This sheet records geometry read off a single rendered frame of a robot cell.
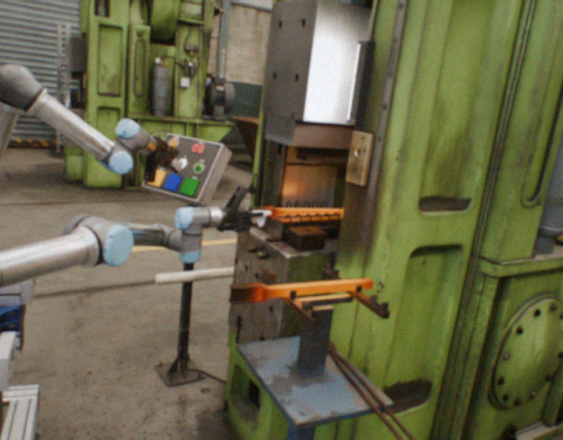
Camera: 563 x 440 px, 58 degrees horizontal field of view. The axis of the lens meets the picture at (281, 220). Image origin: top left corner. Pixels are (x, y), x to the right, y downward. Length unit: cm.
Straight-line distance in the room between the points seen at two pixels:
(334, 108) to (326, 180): 52
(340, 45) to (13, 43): 803
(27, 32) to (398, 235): 842
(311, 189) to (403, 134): 73
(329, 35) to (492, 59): 55
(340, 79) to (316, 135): 21
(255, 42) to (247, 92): 101
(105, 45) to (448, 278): 535
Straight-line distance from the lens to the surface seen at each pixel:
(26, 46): 955
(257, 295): 133
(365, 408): 143
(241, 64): 1093
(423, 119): 165
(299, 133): 184
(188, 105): 679
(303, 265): 181
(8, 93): 180
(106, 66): 660
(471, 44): 187
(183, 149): 237
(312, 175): 223
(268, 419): 208
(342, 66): 186
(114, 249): 146
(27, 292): 188
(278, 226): 191
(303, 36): 184
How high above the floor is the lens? 147
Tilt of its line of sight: 14 degrees down
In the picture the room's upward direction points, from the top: 7 degrees clockwise
